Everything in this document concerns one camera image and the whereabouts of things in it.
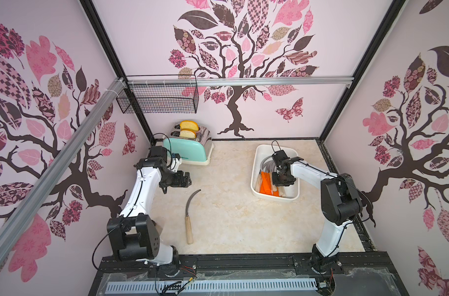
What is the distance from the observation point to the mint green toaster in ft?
3.26

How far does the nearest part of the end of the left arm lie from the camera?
29.1 inches

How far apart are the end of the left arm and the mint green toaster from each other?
10.0 inches
